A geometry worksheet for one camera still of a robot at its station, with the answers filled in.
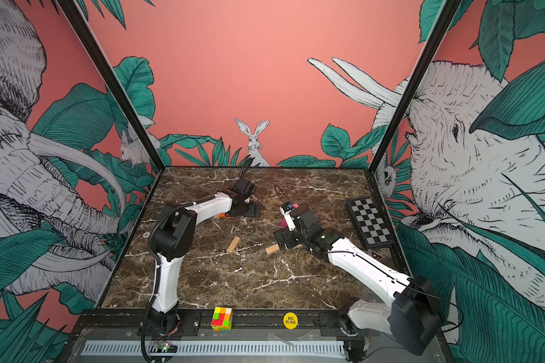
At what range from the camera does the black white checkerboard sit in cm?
94

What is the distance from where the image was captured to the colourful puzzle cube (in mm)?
714

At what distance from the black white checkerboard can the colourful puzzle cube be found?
0.61 m
